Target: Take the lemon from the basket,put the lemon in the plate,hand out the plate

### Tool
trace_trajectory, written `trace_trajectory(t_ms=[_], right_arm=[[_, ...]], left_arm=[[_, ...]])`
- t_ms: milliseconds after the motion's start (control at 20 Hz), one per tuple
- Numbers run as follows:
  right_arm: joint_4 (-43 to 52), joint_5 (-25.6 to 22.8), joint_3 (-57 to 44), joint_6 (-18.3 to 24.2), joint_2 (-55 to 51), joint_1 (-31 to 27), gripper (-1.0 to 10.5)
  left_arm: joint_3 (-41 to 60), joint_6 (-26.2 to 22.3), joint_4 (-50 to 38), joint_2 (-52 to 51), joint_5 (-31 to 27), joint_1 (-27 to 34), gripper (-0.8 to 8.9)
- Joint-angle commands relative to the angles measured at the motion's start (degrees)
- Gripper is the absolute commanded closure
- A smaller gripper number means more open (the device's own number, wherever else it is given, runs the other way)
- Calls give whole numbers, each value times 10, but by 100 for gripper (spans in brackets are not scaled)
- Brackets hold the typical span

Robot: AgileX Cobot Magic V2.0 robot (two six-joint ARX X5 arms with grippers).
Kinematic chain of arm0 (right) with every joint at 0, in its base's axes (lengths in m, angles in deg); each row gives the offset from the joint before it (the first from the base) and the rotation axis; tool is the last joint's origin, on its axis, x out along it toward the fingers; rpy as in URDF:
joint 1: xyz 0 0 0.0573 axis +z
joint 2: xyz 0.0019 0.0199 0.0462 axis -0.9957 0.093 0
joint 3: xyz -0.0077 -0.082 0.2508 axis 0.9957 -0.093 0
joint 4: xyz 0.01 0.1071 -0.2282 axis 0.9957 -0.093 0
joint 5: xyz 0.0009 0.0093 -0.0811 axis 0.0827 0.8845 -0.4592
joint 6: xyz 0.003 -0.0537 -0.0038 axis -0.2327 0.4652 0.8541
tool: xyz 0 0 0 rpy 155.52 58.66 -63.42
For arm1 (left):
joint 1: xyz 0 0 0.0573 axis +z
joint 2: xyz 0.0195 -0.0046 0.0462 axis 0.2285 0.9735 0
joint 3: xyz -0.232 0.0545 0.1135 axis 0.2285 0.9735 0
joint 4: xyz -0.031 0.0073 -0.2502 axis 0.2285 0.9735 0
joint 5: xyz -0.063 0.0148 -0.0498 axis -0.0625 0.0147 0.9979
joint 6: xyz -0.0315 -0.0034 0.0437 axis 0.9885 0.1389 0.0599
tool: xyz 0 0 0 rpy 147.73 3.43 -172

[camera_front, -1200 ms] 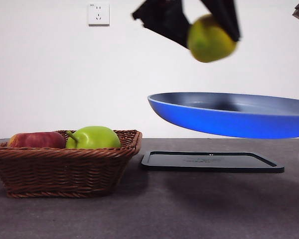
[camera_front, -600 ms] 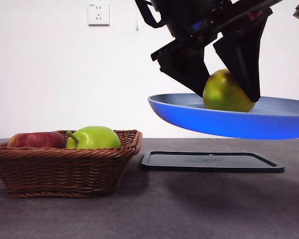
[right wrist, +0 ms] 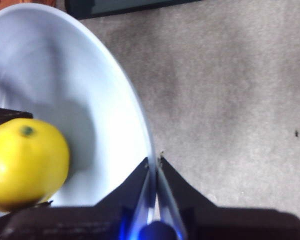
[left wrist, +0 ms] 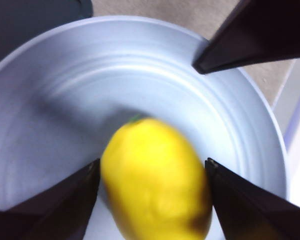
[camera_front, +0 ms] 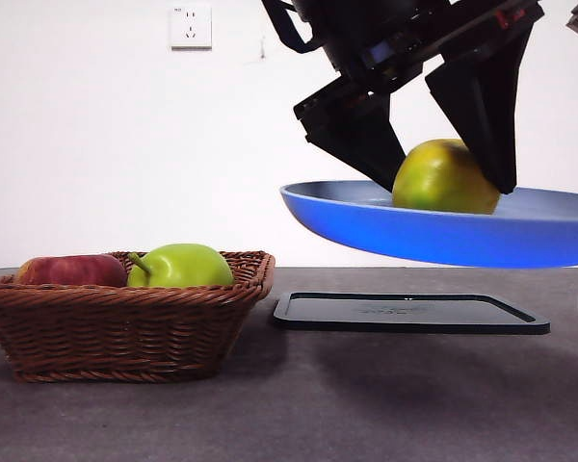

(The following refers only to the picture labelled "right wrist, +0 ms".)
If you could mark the blue round plate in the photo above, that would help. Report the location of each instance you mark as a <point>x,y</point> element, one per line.
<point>65,75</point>

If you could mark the black flat tray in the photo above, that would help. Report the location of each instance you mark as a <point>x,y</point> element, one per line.
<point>115,6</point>

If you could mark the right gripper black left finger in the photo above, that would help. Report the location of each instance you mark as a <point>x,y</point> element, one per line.
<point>90,222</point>

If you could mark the yellow lemon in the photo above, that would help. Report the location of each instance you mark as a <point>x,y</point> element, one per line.
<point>27,165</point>

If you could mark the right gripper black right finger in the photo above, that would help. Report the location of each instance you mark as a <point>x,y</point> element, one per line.
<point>227,225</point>

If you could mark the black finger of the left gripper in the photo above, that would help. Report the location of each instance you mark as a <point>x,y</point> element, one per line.
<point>5,116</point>
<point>43,204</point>

